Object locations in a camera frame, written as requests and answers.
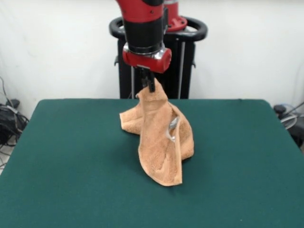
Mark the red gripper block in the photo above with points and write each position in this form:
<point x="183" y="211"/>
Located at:
<point x="147" y="61"/>

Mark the tan terry towel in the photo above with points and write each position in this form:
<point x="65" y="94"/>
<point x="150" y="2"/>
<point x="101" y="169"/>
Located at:
<point x="156" y="142"/>

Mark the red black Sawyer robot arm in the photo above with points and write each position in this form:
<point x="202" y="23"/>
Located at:
<point x="142" y="28"/>

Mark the red robot base flange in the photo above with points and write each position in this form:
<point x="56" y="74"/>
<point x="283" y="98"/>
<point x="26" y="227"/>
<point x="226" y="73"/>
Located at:
<point x="177" y="21"/>

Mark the dark green table cloth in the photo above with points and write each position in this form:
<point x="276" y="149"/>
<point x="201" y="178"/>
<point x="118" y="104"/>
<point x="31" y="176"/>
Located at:
<point x="71" y="166"/>

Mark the small black device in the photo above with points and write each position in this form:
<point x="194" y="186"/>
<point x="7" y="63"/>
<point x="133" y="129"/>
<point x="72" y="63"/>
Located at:
<point x="14" y="102"/>
<point x="279" y="108"/>

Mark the black floor object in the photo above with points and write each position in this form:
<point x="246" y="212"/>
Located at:
<point x="298" y="135"/>

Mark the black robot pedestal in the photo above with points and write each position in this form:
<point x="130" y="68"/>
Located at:
<point x="175" y="78"/>

